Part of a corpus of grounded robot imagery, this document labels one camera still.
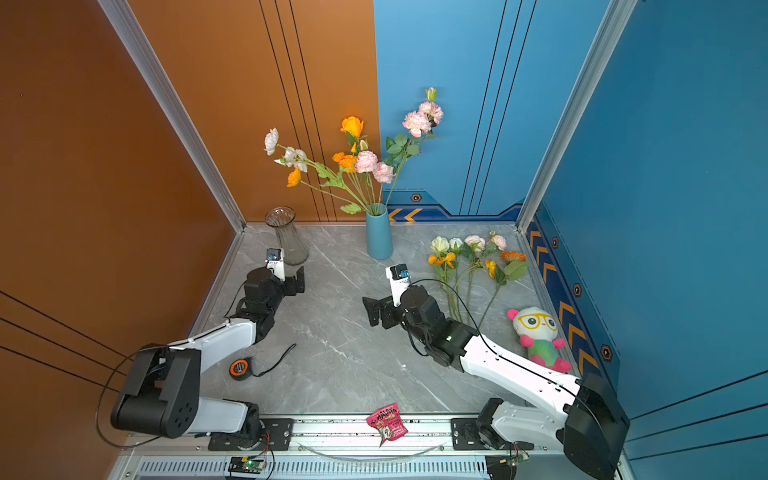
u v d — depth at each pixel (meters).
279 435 0.74
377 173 0.92
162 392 0.43
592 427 0.39
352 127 0.89
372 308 0.68
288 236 0.99
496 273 1.02
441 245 1.09
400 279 0.64
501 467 0.70
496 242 1.09
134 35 0.72
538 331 0.85
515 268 1.02
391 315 0.67
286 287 0.79
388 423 0.74
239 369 0.81
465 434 0.72
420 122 0.78
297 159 0.85
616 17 0.70
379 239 1.03
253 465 0.70
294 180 0.81
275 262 0.77
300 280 0.83
